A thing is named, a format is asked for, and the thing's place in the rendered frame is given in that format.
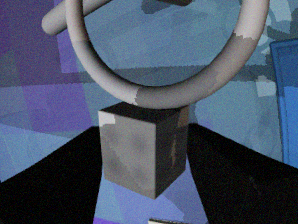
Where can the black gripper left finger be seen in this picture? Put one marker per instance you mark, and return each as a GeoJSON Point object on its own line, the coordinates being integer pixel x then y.
{"type": "Point", "coordinates": [61, 189]}

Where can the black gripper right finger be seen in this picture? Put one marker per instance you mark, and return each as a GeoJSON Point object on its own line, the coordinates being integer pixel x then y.
{"type": "Point", "coordinates": [240, 186]}

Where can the blue tray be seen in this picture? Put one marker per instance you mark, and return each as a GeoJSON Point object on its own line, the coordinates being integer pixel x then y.
{"type": "Point", "coordinates": [284, 56]}

